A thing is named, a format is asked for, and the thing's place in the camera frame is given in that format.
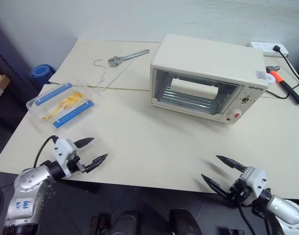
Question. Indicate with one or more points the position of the clear container with blue clips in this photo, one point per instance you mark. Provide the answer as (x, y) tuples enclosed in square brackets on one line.
[(41, 115)]

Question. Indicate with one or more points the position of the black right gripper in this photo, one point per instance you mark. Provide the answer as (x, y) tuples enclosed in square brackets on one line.
[(239, 193)]

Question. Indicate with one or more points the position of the white tape roll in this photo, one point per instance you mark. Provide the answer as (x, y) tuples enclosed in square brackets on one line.
[(269, 78)]

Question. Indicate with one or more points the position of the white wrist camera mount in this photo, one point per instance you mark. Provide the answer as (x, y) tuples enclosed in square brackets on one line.
[(63, 149), (255, 181)]

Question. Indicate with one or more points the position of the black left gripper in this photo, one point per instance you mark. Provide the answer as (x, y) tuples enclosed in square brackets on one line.
[(75, 165)]

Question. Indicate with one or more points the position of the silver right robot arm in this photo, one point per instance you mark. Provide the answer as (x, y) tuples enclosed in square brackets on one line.
[(283, 210)]

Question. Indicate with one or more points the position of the blue container clip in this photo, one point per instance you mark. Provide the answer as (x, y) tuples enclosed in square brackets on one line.
[(73, 113), (52, 95)]

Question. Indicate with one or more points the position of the silver adjustable wrench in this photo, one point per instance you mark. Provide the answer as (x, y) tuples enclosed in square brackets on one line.
[(129, 55)]

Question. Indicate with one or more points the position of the blue rolled mat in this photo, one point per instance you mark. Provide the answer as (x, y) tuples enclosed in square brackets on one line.
[(42, 73)]

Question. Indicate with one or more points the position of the brown cardboard box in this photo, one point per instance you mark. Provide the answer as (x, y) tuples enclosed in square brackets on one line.
[(0, 83)]

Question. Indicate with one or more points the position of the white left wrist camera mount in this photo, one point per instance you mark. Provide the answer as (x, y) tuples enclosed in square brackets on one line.
[(63, 149)]

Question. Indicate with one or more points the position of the white power strip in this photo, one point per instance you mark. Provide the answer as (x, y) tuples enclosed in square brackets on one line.
[(264, 47)]

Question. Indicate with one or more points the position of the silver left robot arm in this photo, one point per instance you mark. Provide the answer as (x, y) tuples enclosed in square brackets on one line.
[(29, 186)]

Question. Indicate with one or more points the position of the yellow french fries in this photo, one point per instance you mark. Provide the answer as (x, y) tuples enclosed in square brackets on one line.
[(71, 99)]

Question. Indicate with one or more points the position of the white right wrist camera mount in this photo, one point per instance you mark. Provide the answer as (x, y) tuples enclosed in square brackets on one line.
[(255, 181)]

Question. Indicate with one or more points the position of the cream toaster oven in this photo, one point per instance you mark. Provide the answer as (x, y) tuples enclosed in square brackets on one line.
[(205, 56)]

